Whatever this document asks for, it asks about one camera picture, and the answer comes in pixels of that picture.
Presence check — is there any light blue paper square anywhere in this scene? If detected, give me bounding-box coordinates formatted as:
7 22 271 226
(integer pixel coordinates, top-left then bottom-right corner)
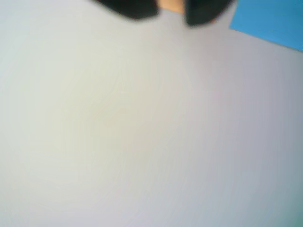
229 0 303 52

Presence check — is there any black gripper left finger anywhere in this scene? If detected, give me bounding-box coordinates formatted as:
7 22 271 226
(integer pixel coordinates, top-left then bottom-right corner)
92 0 159 20

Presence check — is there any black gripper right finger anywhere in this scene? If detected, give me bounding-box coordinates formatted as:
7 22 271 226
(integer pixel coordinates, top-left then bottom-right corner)
184 0 235 26

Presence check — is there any orange paper square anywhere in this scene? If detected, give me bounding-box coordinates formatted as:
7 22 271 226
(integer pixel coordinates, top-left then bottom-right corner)
159 0 186 14

